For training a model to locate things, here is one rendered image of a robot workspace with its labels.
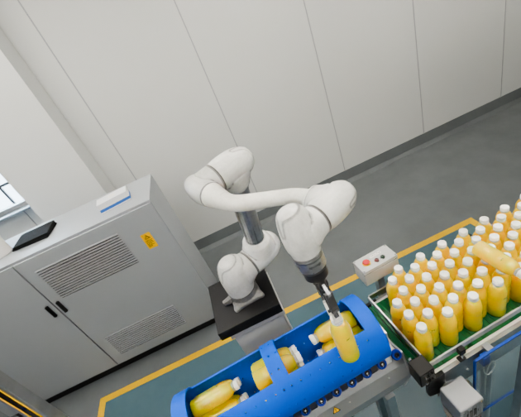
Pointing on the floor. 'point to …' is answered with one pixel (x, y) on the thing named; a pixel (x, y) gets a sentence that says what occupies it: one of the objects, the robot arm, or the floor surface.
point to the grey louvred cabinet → (93, 294)
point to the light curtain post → (16, 394)
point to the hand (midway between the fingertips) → (332, 310)
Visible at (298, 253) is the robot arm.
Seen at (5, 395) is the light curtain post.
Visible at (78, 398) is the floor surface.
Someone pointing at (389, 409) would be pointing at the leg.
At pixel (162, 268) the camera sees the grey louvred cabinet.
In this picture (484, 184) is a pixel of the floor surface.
